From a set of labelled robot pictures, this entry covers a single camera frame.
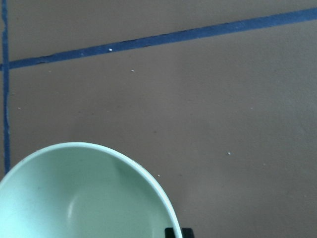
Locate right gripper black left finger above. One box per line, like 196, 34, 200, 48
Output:
164, 228, 175, 238

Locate green bowl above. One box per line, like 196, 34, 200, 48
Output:
0, 142, 182, 238

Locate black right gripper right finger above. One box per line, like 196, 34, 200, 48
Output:
182, 228, 195, 238

